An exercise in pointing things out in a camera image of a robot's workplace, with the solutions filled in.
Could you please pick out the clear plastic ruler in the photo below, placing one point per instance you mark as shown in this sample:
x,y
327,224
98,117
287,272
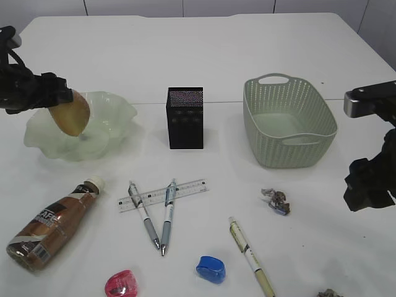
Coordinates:
x,y
158,196

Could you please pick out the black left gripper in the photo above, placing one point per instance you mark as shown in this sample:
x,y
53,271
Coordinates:
x,y
21,90

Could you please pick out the sugared bread roll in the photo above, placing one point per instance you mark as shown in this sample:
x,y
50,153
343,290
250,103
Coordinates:
x,y
72,118

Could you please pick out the brown coffee drink bottle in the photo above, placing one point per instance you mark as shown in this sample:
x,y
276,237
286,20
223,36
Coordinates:
x,y
49,231

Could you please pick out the grey grip pen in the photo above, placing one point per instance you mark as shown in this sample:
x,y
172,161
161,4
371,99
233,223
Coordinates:
x,y
170,194
143,213

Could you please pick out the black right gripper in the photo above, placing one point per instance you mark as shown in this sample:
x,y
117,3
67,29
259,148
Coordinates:
x,y
371,183

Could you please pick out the paper scrap edge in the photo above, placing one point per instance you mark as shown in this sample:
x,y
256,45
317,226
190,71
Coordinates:
x,y
328,293

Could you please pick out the black mesh pen holder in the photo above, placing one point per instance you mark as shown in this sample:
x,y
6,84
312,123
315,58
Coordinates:
x,y
185,117

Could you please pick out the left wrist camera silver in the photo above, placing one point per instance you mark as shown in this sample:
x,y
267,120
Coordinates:
x,y
9,38

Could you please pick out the grey grip pen right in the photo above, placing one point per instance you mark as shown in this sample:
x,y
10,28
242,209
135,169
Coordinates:
x,y
170,194

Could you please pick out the green wavy glass plate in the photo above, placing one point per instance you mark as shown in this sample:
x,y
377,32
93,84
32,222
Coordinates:
x,y
110,124

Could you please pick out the beige grip pen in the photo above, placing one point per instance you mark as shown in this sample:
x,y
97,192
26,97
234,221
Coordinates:
x,y
251,258

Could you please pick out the paper scrap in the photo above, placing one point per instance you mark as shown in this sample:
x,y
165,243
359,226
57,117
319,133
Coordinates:
x,y
276,200

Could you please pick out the blue pencil sharpener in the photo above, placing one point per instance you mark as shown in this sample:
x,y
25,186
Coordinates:
x,y
211,269

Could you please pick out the green plastic woven basket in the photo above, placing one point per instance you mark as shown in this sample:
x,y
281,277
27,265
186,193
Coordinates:
x,y
287,122

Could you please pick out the grey grip pen left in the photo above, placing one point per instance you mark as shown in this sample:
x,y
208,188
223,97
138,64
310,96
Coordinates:
x,y
143,213

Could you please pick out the pink pencil sharpener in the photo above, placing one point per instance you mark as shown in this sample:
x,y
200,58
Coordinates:
x,y
122,284

